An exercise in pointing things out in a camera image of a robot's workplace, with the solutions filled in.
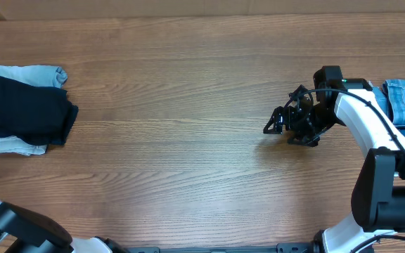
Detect folded navy garment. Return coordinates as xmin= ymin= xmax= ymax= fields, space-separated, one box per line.
xmin=48 ymin=88 xmax=79 ymax=145

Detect black polo shirt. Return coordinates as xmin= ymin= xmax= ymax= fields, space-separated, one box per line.
xmin=0 ymin=71 xmax=73 ymax=147

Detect light blue denim jeans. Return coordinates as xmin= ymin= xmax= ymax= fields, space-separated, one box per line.
xmin=373 ymin=79 xmax=405 ymax=128

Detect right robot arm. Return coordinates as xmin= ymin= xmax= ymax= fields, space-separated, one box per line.
xmin=263 ymin=65 xmax=405 ymax=253

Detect folded light grey garment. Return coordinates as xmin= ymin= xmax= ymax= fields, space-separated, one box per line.
xmin=0 ymin=65 xmax=68 ymax=156

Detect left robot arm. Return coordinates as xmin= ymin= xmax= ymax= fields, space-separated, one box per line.
xmin=0 ymin=201 xmax=111 ymax=253

